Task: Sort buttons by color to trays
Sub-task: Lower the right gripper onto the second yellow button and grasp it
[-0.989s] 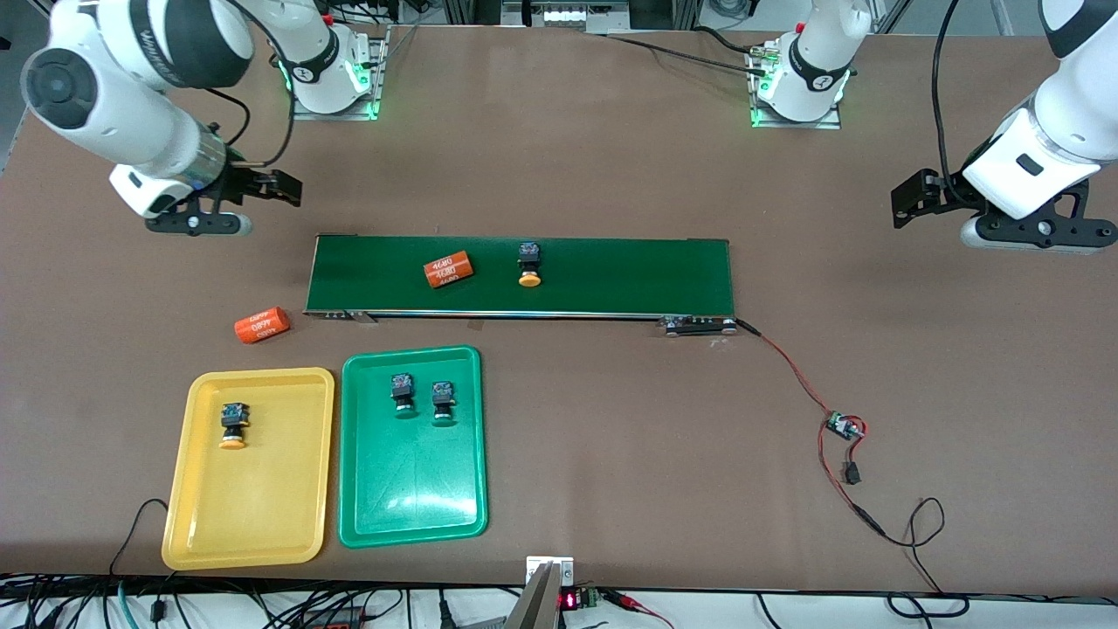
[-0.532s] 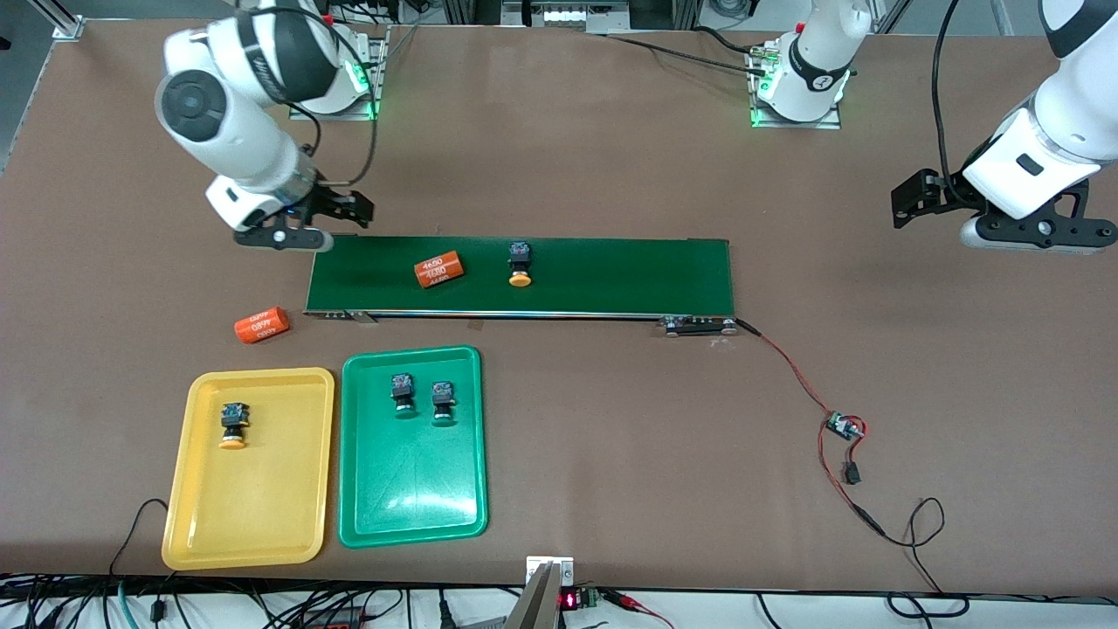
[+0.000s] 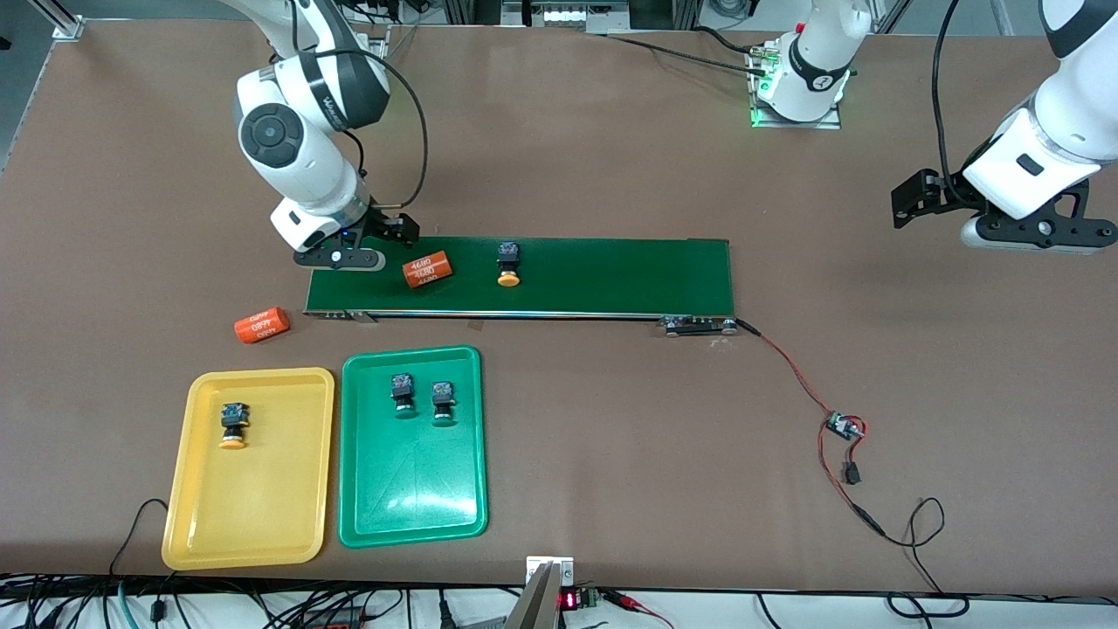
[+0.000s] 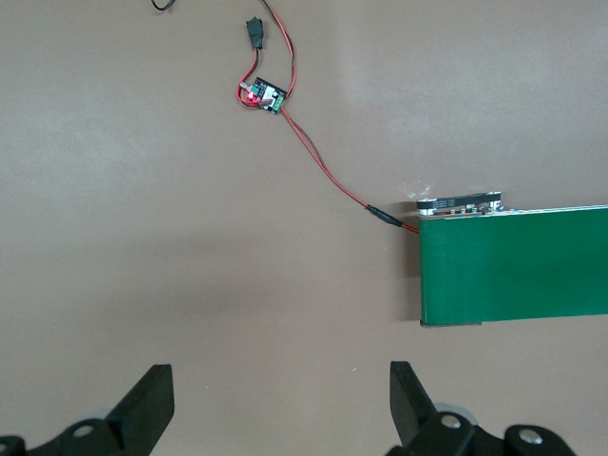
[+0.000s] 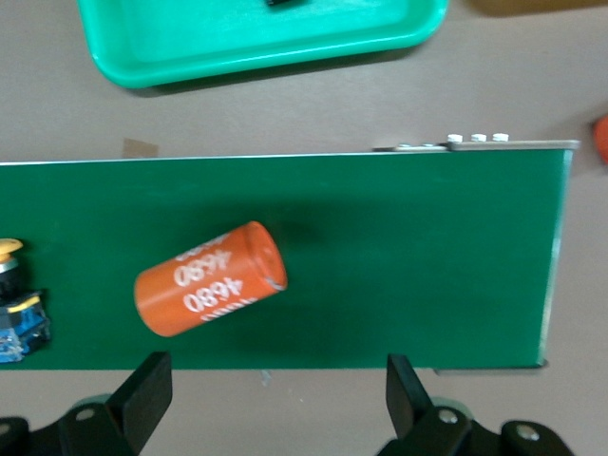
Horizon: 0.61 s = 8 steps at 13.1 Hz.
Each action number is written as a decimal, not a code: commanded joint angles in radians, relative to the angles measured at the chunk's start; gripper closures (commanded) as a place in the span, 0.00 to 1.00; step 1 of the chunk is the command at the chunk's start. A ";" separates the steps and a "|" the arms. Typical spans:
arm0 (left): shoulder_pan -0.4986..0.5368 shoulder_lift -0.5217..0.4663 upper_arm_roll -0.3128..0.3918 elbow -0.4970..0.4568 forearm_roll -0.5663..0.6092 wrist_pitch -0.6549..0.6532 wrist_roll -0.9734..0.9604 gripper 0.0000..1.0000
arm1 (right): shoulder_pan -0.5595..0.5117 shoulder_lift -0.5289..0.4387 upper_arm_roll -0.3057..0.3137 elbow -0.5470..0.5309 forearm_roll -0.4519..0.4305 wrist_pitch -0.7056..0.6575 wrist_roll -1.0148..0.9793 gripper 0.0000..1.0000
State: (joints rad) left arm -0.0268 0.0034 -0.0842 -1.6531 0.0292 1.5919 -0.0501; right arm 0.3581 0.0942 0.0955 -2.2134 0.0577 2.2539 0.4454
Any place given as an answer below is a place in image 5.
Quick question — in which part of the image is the green plastic tray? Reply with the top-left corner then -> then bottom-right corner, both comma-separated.
75,0 -> 450,90

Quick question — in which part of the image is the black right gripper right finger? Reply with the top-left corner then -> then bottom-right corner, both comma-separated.
378,353 -> 572,456

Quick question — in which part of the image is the yellow plastic tray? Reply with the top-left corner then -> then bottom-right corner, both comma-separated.
467,0 -> 608,18

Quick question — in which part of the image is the yellow mushroom push button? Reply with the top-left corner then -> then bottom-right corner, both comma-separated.
0,237 -> 52,365

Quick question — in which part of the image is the green conveyor belt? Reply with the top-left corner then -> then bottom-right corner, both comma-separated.
0,132 -> 581,377

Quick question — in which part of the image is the orange cylinder with white print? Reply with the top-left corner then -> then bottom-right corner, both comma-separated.
592,115 -> 608,166
133,219 -> 289,339

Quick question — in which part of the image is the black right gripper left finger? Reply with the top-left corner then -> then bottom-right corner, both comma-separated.
0,351 -> 174,456

